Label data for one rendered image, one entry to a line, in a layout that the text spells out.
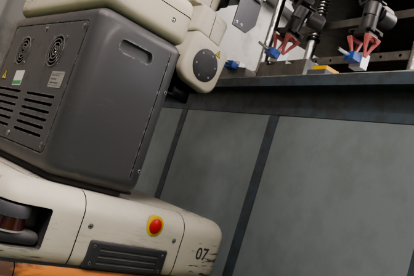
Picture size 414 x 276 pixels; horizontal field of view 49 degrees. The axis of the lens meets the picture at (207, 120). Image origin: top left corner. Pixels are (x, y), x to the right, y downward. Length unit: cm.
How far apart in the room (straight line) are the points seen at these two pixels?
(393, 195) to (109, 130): 71
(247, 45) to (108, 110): 458
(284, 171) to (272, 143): 13
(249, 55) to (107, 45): 461
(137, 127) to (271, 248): 60
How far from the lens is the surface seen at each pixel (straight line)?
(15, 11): 406
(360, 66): 165
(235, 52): 543
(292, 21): 182
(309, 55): 287
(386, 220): 123
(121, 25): 108
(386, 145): 128
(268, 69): 177
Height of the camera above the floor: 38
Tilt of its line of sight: 7 degrees up
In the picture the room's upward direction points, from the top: 18 degrees clockwise
